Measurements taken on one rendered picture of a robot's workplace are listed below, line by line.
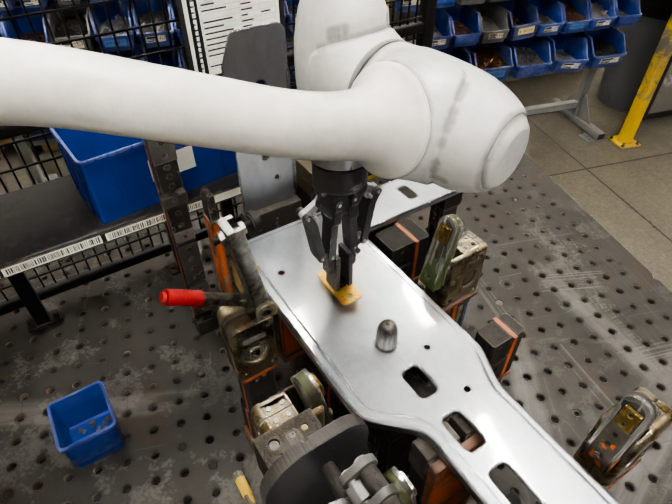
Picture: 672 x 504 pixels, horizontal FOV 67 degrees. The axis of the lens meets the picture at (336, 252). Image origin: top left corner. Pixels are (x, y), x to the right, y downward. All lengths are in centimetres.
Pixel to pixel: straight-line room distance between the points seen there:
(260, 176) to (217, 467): 54
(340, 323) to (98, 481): 54
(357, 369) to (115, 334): 67
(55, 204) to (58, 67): 68
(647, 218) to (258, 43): 244
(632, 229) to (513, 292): 163
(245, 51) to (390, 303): 46
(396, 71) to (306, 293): 47
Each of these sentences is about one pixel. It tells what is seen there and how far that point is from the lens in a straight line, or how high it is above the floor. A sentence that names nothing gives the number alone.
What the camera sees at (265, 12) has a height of 126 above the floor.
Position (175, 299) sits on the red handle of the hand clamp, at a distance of 67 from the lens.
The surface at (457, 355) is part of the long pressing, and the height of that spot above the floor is 100.
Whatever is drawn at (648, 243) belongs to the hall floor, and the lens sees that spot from 284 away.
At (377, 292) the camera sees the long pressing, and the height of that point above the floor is 100.
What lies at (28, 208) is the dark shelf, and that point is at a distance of 111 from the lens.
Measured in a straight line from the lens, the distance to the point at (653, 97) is 353.
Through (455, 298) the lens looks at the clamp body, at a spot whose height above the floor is 94.
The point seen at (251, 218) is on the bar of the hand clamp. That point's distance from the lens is 64.
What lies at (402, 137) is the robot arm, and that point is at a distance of 44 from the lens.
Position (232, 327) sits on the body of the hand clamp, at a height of 105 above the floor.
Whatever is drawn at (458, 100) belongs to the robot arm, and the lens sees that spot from 45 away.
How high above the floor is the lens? 161
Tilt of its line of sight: 43 degrees down
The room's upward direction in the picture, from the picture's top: straight up
